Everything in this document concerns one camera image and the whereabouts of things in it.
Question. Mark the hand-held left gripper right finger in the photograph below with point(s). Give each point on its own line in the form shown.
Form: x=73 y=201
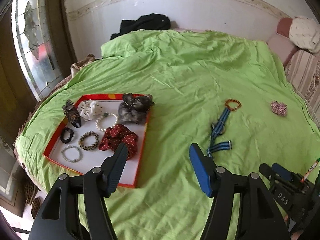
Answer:
x=200 y=170

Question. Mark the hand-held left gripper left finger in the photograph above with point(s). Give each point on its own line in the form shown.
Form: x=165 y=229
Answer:
x=116 y=170

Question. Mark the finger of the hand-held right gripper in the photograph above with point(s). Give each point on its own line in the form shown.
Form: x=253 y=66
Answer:
x=281 y=171
x=266 y=170

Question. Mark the red cardboard box lid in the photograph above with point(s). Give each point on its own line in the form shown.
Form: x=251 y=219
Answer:
x=95 y=156

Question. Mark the red dotted scrunchie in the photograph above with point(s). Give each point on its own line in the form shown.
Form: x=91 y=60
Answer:
x=117 y=136

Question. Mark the blue striped ribbon bow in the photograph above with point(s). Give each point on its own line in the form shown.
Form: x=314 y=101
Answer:
x=217 y=128

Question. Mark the leopard print scrunchie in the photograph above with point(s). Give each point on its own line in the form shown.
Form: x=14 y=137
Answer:
x=81 y=140

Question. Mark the grey satin scrunchie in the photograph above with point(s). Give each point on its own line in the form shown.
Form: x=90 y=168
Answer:
x=132 y=112

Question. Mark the pink plaid scrunchie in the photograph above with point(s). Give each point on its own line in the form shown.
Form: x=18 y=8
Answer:
x=279 y=108

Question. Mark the black scrunchie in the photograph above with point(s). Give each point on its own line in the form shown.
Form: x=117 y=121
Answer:
x=62 y=136

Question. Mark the white dotted scrunchie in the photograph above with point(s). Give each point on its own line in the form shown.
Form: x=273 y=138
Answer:
x=90 y=108

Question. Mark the rhinestone butterfly hair clip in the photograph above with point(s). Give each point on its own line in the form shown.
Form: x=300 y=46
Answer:
x=72 y=115

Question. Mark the leopard print slipper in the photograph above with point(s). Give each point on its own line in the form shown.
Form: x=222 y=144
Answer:
x=28 y=191
x=37 y=207

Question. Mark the green blanket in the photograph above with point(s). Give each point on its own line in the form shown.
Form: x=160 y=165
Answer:
x=180 y=80

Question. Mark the striped pink sofa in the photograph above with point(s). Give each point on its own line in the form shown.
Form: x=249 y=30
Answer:
x=303 y=72

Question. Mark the white quilted cloth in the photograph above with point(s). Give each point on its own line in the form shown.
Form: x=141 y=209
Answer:
x=303 y=32

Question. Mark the black cloth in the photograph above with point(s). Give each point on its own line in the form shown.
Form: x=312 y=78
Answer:
x=147 y=23

